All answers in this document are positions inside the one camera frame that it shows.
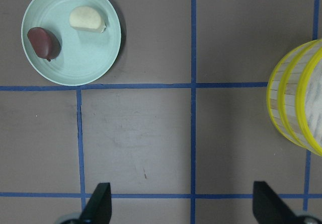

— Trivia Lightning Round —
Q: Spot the dark red bun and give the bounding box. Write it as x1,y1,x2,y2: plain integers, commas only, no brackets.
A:
27,27,61,61

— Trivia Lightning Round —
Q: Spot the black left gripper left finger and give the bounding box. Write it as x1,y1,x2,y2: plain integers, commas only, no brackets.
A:
79,183,112,224

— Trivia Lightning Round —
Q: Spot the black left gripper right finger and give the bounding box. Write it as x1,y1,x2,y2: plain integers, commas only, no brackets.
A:
253,181,305,224

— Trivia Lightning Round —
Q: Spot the white steamed bun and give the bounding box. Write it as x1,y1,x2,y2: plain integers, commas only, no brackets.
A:
69,6,106,33

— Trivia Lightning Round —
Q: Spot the light green round plate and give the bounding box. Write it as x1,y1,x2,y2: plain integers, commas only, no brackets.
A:
21,0,121,86

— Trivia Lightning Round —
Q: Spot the yellow rimmed steamer layer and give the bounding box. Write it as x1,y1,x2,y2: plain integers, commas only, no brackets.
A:
266,46,301,146
280,40,321,156

